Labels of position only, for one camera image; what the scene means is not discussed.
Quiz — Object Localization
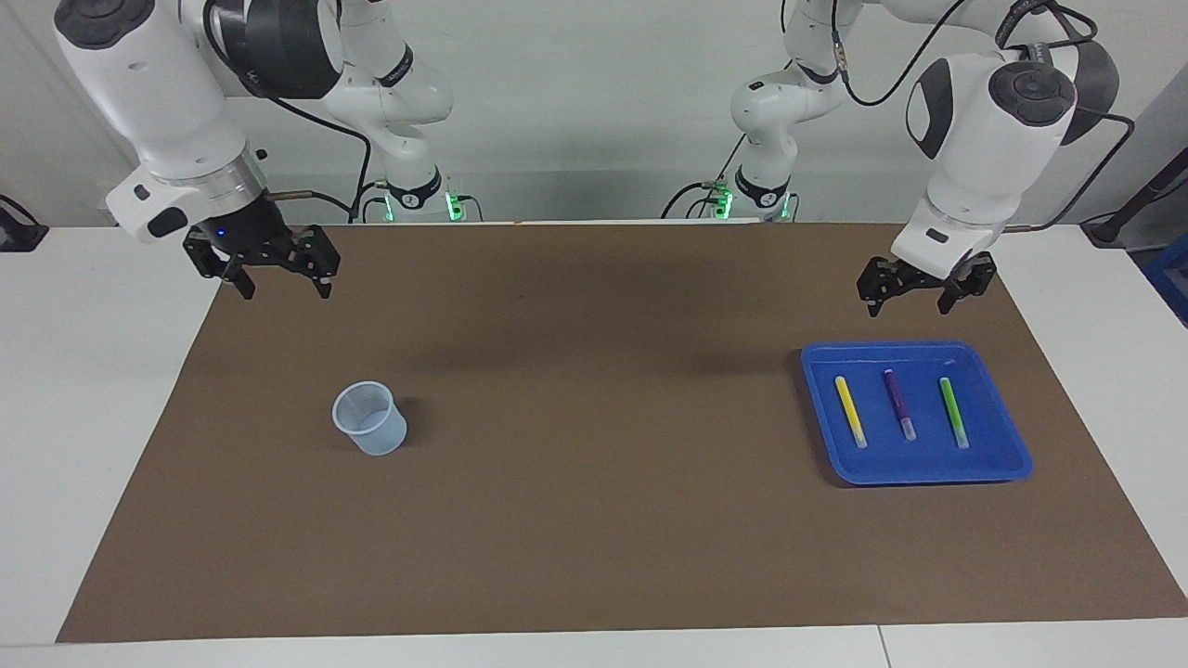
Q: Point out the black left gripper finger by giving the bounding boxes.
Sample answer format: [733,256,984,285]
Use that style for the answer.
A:
[937,252,998,316]
[856,257,906,318]

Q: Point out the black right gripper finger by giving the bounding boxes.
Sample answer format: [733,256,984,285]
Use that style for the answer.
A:
[292,225,342,300]
[182,227,256,301]

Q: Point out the purple pen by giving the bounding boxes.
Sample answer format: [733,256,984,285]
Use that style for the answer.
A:
[883,369,918,442]

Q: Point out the yellow pen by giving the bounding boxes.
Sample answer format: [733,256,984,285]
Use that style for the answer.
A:
[834,376,870,449]

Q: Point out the green pen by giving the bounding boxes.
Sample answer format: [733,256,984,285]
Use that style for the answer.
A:
[938,377,971,450]

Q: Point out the blue plastic tray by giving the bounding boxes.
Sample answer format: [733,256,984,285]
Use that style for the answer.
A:
[800,340,1034,486]

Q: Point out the black angled stand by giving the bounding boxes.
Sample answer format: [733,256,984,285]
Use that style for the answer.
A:
[1081,148,1188,248]

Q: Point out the clear plastic cup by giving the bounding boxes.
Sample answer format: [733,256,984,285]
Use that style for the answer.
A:
[332,380,408,456]

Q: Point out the blue crate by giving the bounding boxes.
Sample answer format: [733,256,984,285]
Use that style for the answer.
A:
[1142,234,1188,328]

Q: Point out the black stand base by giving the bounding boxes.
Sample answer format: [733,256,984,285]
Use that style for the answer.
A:
[0,193,49,252]

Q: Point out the brown table mat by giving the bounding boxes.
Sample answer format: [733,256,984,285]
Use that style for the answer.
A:
[56,220,1188,644]

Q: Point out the black right base cables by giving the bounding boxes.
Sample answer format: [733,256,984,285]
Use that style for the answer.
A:
[349,179,391,225]

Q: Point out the black base cables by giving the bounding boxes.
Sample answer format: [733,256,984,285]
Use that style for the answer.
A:
[349,179,391,225]
[661,137,751,221]

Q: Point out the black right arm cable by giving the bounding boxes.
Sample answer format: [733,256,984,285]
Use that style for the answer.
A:
[202,0,372,224]

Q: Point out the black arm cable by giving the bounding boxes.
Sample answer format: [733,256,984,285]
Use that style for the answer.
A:
[202,0,372,224]
[784,0,1136,233]

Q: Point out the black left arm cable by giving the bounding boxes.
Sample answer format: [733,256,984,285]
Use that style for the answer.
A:
[784,0,1136,233]

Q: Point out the black left base cables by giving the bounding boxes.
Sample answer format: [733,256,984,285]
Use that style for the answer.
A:
[661,137,751,221]

